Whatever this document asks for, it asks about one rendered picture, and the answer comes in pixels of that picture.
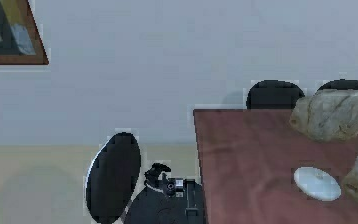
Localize black xbox controller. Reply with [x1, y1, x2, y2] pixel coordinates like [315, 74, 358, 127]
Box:
[144, 162, 172, 189]

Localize reddish brown table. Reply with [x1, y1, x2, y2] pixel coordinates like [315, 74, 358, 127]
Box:
[192, 108, 358, 224]

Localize brown framed picture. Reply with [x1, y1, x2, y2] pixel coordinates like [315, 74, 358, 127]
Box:
[0, 0, 50, 66]

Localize white round plate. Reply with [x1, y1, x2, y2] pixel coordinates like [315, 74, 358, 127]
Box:
[293, 166, 343, 202]

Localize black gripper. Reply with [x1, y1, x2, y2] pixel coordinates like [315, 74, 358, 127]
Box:
[165, 178, 177, 197]

